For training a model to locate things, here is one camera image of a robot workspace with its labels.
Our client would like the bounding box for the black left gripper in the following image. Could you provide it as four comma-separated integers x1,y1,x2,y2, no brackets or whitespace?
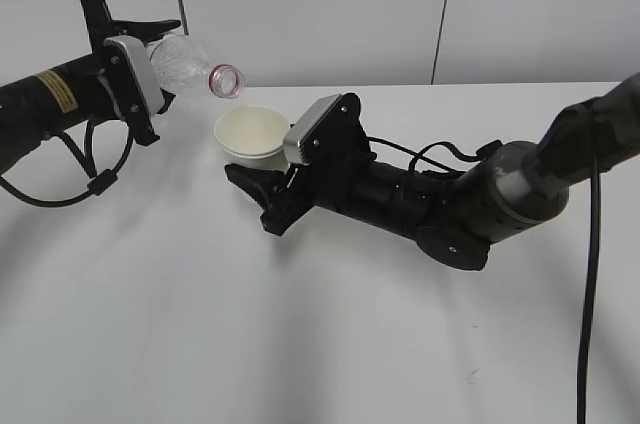
80,0,181,146

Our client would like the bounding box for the clear plastic water bottle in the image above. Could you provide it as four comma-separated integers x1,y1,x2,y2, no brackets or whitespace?
146,34,245,99

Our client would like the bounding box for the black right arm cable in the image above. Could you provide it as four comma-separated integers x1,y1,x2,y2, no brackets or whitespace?
367,136,604,424

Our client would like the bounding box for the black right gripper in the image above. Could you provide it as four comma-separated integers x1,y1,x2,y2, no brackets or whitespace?
224,144,370,235

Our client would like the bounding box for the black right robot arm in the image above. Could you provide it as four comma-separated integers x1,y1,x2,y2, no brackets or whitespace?
225,77,639,271

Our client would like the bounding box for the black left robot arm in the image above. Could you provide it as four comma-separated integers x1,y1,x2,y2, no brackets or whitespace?
1,0,181,173

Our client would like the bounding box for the white paper cup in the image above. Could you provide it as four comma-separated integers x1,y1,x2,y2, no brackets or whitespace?
213,105,290,171

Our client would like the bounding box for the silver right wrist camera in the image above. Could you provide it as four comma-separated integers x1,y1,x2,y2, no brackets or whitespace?
283,92,370,166

